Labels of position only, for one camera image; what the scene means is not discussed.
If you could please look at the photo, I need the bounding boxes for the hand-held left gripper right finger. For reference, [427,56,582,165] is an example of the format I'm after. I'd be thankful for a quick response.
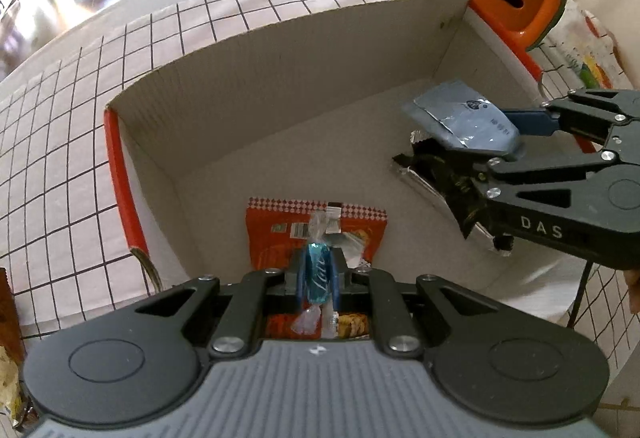
[329,245,502,361]

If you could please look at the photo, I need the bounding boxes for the brown red snack packet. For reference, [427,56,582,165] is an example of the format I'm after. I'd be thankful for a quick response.
[0,267,24,364]

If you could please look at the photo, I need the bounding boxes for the blue candy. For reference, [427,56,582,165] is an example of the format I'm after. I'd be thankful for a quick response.
[291,212,334,337]

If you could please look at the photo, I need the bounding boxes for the black snack packet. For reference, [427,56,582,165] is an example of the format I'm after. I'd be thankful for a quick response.
[390,129,516,260]

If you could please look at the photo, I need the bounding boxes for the grey blue snack packet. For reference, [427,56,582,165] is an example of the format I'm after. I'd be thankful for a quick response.
[402,78,527,165]

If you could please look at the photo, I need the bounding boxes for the white colourful spotted bag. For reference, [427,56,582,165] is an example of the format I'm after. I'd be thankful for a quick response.
[542,0,629,92]

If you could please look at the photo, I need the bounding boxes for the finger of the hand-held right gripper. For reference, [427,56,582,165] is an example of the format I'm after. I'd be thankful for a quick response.
[501,87,640,154]
[471,148,619,248]

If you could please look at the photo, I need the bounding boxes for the red cardboard box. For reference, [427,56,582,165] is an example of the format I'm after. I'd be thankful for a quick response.
[102,0,597,344]

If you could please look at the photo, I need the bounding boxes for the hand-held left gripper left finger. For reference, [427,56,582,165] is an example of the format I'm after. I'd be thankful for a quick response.
[133,243,312,361]

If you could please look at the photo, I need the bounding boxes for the pale yellow snack packet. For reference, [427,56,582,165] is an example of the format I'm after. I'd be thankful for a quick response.
[0,345,27,422]

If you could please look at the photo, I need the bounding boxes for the orange snack packet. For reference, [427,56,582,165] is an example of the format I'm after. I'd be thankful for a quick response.
[245,197,390,340]

